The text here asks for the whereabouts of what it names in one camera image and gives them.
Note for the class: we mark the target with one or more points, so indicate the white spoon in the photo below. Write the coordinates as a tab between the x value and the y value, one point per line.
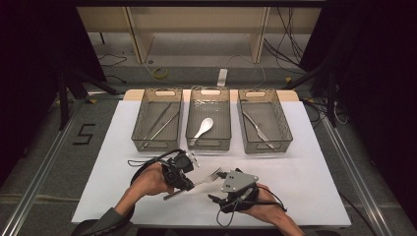
205	126

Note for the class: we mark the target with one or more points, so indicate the metal fork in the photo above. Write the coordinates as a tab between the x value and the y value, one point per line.
209	178

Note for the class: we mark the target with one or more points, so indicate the person's left hand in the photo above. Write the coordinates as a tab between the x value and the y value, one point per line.
150	180

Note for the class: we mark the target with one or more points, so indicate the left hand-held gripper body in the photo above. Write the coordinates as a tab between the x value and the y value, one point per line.
178	165

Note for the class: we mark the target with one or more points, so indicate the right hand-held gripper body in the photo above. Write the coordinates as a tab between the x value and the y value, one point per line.
239	182

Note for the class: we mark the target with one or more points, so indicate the black curtain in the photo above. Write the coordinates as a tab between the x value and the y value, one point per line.
377	82
29	65

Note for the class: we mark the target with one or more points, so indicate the white power strip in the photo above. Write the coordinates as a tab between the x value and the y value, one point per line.
222	77

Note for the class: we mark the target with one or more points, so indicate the black metal stand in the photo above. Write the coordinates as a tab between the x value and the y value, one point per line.
63	98
331	98

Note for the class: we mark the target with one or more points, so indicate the clear grey plastic bin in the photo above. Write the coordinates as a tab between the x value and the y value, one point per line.
159	121
209	121
264	123

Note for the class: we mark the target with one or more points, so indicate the metal chopstick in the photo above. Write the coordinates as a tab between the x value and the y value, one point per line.
162	129
157	121

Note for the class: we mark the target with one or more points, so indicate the person's right hand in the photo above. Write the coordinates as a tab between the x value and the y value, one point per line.
265	206

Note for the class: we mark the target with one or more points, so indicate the white table sheet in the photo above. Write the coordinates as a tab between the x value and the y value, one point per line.
311	196

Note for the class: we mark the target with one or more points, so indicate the metal table knife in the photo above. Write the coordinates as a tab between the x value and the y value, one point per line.
259	131

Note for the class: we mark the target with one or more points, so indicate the beige wooden shelf unit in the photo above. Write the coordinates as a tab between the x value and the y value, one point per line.
203	19

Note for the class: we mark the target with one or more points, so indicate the aluminium floor rail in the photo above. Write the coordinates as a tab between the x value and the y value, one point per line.
36	177
357	183

